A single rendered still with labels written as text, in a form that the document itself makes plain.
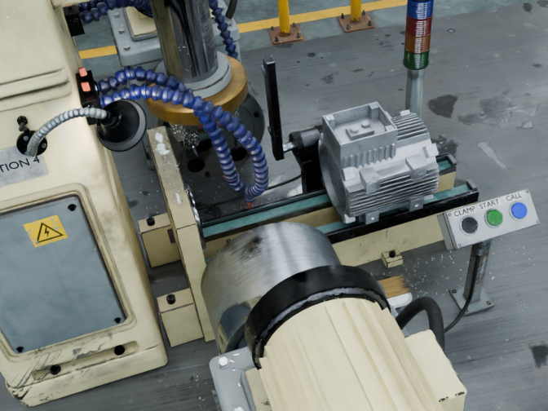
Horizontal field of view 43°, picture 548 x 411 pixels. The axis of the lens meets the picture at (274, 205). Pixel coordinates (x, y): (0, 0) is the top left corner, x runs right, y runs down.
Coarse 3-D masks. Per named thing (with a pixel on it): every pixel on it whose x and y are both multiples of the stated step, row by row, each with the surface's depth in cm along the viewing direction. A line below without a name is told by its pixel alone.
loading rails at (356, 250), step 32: (448, 160) 159; (320, 192) 155; (448, 192) 152; (224, 224) 151; (256, 224) 151; (320, 224) 157; (352, 224) 146; (384, 224) 148; (416, 224) 151; (352, 256) 152; (384, 256) 153
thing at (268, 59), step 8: (264, 56) 136; (264, 64) 136; (272, 64) 135; (264, 72) 136; (272, 72) 136; (264, 80) 140; (272, 80) 138; (272, 88) 139; (272, 96) 140; (272, 104) 142; (272, 112) 143; (272, 120) 144; (280, 120) 145; (272, 128) 146; (280, 128) 147; (272, 136) 148; (280, 136) 148; (272, 144) 151; (280, 144) 150; (272, 152) 154; (280, 152) 151
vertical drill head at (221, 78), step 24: (168, 0) 103; (192, 0) 104; (168, 24) 106; (192, 24) 106; (168, 48) 109; (192, 48) 109; (168, 72) 114; (192, 72) 112; (216, 72) 115; (240, 72) 118; (216, 96) 114; (240, 96) 115; (168, 120) 114; (192, 120) 113; (216, 120) 115
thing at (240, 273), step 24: (240, 240) 114; (264, 240) 113; (288, 240) 113; (312, 240) 115; (216, 264) 115; (240, 264) 111; (264, 264) 109; (288, 264) 109; (312, 264) 110; (336, 264) 114; (216, 288) 113; (240, 288) 109; (264, 288) 106; (216, 312) 112; (240, 312) 106; (216, 336) 112; (240, 336) 106
